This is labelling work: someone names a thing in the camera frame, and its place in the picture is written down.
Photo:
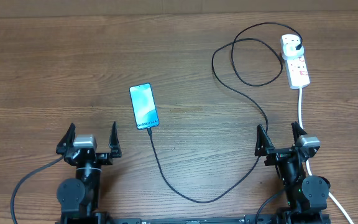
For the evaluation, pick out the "blue Galaxy smartphone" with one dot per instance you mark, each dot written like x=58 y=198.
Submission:
x=144 y=108

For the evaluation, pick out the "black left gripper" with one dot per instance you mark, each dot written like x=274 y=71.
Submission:
x=105 y=158

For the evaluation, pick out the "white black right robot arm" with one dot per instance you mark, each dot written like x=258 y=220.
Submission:
x=306 y=194

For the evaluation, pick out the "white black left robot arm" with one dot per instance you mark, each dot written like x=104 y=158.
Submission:
x=79 y=196

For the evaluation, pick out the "white charger plug adapter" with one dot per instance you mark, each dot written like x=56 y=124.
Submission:
x=289 y=51

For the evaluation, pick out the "white power strip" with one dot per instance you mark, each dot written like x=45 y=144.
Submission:
x=297 y=72

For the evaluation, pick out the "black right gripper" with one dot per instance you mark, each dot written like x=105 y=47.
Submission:
x=264 y=148

